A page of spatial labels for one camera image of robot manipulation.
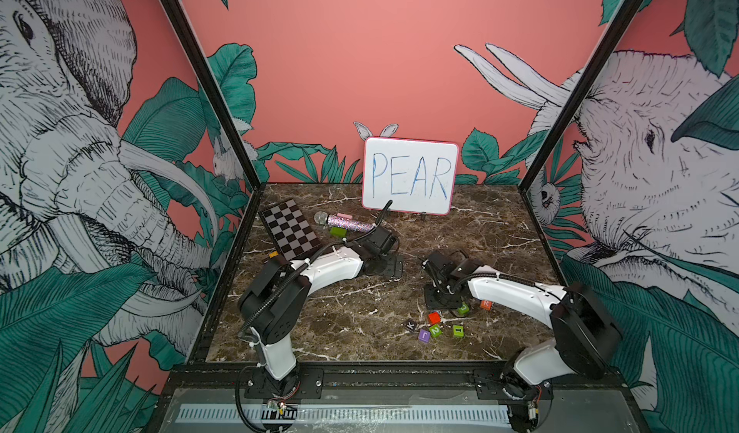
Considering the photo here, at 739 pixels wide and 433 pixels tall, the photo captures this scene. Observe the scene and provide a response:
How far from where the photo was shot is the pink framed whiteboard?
106 centimetres

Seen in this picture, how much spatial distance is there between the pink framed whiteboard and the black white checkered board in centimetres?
26

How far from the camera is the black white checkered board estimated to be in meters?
1.00
